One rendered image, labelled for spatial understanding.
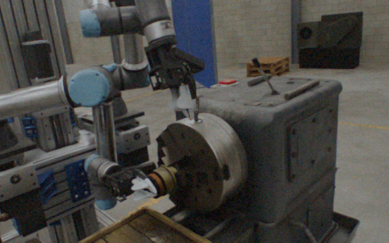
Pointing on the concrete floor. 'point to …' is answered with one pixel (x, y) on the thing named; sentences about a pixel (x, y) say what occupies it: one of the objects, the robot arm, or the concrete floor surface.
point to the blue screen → (197, 35)
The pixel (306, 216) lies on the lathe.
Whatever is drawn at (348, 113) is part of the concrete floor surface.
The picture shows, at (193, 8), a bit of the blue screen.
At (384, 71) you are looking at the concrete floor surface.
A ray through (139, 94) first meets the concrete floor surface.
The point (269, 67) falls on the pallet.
